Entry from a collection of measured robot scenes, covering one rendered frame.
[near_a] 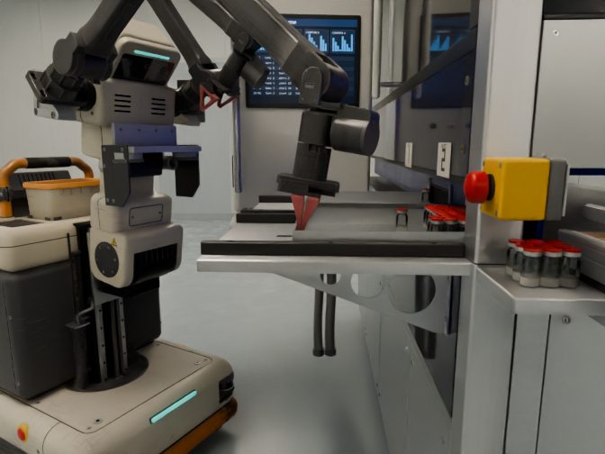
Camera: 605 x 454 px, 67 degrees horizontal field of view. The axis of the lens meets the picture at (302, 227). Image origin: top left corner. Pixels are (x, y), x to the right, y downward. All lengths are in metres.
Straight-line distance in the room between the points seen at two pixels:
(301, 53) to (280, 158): 0.92
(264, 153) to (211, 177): 4.77
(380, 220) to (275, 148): 0.76
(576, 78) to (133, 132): 1.04
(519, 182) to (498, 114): 0.12
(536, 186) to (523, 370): 0.29
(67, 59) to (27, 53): 6.29
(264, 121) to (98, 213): 0.64
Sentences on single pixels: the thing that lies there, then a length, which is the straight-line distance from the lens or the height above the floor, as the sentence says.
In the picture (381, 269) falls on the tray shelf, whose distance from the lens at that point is 0.67.
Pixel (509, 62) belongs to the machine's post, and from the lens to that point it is 0.68.
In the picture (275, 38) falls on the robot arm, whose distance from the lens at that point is 0.79.
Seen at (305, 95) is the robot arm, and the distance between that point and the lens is 0.73.
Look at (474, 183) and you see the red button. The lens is 0.58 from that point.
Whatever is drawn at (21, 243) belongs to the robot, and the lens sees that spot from 1.51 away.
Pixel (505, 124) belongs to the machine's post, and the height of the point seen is 1.07.
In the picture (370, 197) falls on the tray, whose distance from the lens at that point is 1.30.
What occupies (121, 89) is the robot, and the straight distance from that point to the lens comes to 1.35.
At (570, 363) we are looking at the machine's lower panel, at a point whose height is 0.73.
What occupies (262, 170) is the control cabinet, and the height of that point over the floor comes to 0.95.
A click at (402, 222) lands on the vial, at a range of 0.87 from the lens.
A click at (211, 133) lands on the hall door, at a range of 6.37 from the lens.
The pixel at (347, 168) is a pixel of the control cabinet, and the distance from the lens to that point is 1.67.
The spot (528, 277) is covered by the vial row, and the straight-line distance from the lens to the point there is 0.60.
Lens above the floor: 1.05
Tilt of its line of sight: 10 degrees down
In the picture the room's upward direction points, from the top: straight up
